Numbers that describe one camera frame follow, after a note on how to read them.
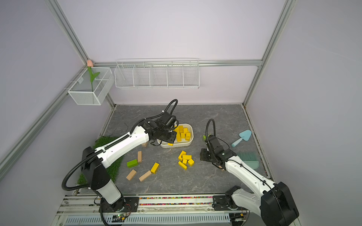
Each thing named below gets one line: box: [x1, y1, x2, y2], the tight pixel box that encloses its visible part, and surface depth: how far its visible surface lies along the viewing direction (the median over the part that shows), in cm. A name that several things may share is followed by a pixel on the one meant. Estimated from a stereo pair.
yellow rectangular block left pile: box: [150, 162, 160, 175], surface depth 86 cm
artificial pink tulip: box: [86, 59, 101, 92], surface depth 92 cm
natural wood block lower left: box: [125, 169, 138, 181], surface depth 85 cm
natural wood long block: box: [138, 169, 152, 183], surface depth 84 cm
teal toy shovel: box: [231, 129, 253, 147], surface depth 103 cm
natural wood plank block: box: [137, 150, 143, 163], surface depth 91 cm
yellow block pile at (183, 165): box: [178, 161, 188, 171], surface depth 87 cm
